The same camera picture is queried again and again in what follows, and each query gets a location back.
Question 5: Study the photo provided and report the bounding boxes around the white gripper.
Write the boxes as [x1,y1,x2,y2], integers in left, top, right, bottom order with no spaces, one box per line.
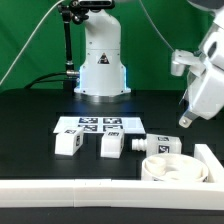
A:
[179,64,224,128]

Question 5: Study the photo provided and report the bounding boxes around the white round stool seat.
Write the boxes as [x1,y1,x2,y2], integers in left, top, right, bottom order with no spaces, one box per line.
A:
[141,153,209,183]

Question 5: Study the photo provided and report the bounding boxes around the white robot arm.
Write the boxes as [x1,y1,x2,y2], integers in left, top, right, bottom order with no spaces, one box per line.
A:
[75,0,224,128]

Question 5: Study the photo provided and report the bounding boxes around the white marker sheet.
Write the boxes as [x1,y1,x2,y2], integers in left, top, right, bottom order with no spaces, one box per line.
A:
[54,116,145,134]

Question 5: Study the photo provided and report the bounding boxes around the white L-shaped fence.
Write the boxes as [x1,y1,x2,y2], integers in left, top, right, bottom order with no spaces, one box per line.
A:
[0,144,224,210]

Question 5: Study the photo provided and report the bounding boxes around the black cables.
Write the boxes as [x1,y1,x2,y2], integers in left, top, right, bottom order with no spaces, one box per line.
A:
[23,71,80,90]

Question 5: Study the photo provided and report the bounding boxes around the black camera stand pole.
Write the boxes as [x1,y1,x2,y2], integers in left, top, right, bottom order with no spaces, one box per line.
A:
[57,0,116,92]

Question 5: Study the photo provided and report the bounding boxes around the white cable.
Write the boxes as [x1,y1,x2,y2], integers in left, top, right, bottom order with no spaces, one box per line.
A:
[0,0,64,87]

